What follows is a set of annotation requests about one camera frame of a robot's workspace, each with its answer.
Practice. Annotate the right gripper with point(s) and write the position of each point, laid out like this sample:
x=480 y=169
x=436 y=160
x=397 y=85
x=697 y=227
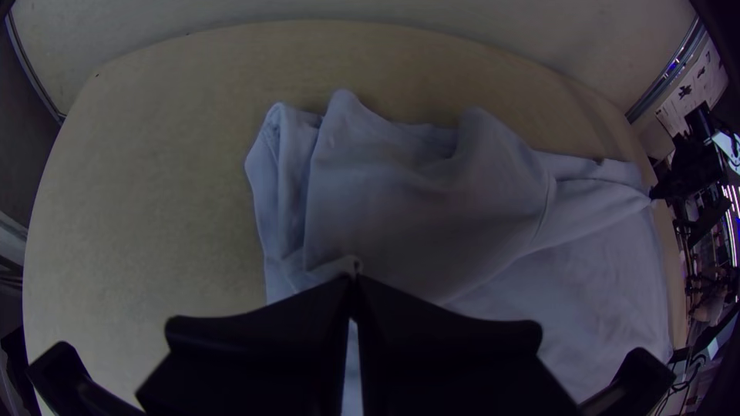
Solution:
x=694 y=167

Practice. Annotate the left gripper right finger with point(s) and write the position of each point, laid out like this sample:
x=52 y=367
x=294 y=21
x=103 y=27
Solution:
x=451 y=370

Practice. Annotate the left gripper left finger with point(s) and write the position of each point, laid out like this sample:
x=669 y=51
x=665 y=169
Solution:
x=260 y=364

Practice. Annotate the grey t-shirt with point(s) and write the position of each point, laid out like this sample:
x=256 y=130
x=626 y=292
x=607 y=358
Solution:
x=416 y=202

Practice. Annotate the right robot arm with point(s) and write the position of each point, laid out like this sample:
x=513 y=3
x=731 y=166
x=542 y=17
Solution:
x=702 y=222

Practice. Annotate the white paper poster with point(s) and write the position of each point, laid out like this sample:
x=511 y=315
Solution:
x=696 y=81

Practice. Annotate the thin metal frame post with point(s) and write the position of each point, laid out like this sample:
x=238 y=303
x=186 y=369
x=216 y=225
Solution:
x=30 y=72

